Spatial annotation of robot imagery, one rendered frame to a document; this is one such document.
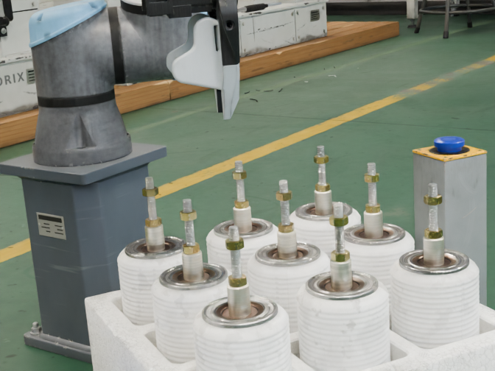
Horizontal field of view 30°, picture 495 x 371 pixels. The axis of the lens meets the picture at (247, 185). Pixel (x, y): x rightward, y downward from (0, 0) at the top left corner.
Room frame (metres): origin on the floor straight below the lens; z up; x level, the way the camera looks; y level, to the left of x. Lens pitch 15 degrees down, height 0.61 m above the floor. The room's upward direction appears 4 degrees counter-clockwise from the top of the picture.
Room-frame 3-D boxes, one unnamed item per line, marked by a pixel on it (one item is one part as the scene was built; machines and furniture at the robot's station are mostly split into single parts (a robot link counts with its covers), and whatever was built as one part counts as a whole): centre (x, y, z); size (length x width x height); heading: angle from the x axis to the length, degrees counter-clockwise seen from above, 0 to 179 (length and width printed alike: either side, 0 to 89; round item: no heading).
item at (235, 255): (0.85, 0.02, 0.30); 0.01 x 0.01 x 0.08
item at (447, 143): (1.20, -0.27, 0.32); 0.04 x 0.04 x 0.02
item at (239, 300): (0.85, 0.02, 0.26); 0.02 x 0.02 x 0.03
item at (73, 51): (1.39, 0.24, 0.47); 0.13 x 0.12 x 0.14; 99
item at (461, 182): (1.20, -0.27, 0.16); 0.07 x 0.07 x 0.31; 25
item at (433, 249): (0.95, -0.20, 0.26); 0.02 x 0.02 x 0.03
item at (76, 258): (1.39, 0.25, 0.15); 0.19 x 0.19 x 0.30; 54
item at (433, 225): (0.95, -0.20, 0.30); 0.01 x 0.01 x 0.08
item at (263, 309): (0.85, 0.02, 0.25); 0.08 x 0.08 x 0.01
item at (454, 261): (0.95, -0.20, 0.25); 0.08 x 0.08 x 0.01
